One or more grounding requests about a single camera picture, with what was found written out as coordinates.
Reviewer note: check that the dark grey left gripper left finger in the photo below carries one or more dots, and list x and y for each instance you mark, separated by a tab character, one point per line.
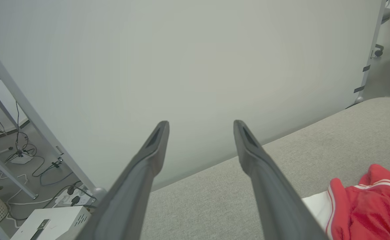
128	200

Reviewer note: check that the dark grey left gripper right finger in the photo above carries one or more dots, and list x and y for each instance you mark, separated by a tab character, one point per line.
274	200

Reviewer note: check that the red garment with white stripes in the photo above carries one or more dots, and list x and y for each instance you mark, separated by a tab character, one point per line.
364	213

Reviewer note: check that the white cloth garment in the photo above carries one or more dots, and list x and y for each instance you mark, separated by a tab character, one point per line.
316	206

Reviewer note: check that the grey fabric sofa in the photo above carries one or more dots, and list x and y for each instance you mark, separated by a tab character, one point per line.
214	200

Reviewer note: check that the white power strip with plugs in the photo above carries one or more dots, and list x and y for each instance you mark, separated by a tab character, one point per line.
65	199

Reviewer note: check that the white metal box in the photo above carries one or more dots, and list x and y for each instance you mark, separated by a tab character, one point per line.
58	221

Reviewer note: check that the white flat adapter box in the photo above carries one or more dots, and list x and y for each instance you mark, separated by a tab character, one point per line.
21	159

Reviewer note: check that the black tape strip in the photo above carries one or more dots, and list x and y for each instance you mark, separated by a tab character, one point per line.
359	89
366	68

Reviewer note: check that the white partition screen panel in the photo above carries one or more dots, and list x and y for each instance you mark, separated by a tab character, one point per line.
181	66

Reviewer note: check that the grey office chair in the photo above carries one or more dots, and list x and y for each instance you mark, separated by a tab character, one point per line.
387	14

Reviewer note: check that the grey metal desk frame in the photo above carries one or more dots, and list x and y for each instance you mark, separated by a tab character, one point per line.
15	178

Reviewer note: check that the plain grey partition post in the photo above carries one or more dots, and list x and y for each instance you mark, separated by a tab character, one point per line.
31	113

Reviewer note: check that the grey partition post with tape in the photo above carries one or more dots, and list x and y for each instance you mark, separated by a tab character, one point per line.
376	33

